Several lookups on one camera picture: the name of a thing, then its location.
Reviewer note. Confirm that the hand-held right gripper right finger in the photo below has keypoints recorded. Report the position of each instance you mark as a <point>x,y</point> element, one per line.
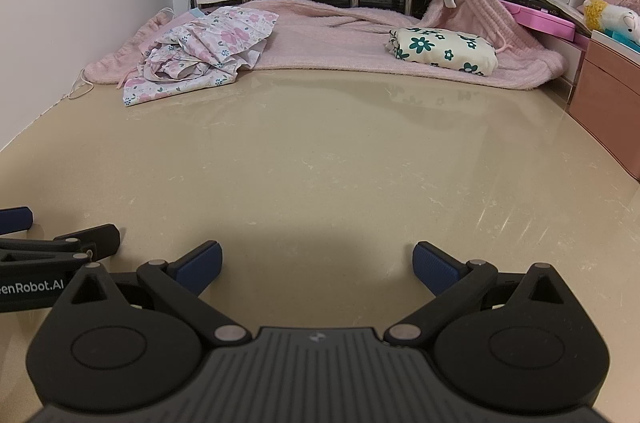
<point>435,268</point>

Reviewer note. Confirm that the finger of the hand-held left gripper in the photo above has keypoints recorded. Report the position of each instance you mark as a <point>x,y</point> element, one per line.
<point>95,240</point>
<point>15,219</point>

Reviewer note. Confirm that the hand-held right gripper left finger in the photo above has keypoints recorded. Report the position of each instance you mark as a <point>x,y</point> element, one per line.
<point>200,265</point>

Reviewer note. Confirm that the pink floral garment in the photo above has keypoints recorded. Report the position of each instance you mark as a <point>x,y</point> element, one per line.
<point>200,48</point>

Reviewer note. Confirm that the folded green floral cloth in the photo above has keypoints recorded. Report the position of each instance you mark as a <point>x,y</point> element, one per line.
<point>442,45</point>

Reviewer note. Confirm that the white storage box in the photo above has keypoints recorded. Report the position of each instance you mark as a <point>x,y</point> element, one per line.
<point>567,60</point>

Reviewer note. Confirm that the blue face mask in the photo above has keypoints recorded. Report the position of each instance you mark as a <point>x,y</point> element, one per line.
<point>202,13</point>

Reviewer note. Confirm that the pink fleece blanket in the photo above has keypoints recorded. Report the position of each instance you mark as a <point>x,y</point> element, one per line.
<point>330,38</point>

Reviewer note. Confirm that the pink flat box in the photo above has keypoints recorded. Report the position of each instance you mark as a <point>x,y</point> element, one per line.
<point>542,19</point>

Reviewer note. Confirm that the glossy magazine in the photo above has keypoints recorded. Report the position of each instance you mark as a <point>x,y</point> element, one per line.
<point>557,0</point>

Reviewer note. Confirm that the white and yellow plush toy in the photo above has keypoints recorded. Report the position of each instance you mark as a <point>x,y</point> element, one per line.
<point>617,15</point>

